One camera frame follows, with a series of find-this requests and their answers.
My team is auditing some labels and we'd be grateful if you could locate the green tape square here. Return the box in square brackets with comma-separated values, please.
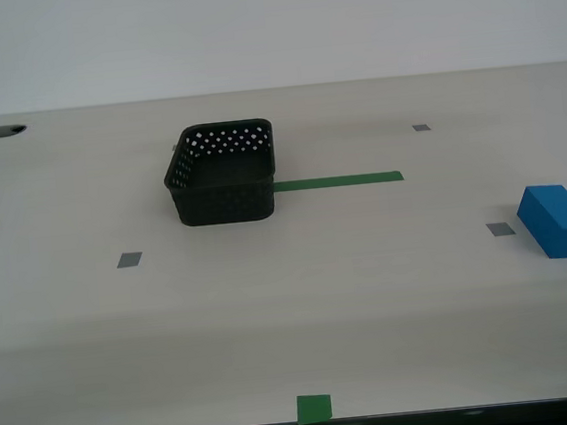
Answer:
[294, 392, 335, 425]

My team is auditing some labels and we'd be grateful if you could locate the blue rectangular block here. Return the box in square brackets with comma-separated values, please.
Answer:
[513, 181, 567, 265]

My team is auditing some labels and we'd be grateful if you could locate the black perforated plastic basket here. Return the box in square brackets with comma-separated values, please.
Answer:
[158, 116, 283, 231]

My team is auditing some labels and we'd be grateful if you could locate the long green tape strip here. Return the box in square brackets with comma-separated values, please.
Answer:
[273, 169, 405, 194]

